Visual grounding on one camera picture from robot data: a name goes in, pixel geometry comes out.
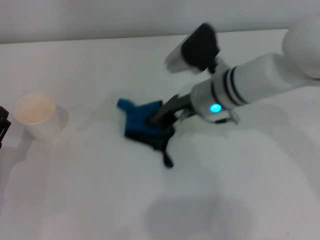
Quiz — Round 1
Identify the white paper cup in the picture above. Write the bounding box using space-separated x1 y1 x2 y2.
13 92 62 143

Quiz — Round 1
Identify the blue rag with black trim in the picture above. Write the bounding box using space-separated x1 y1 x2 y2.
116 97 176 169

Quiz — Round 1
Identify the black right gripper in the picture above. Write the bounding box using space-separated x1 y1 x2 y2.
148 92 199 132

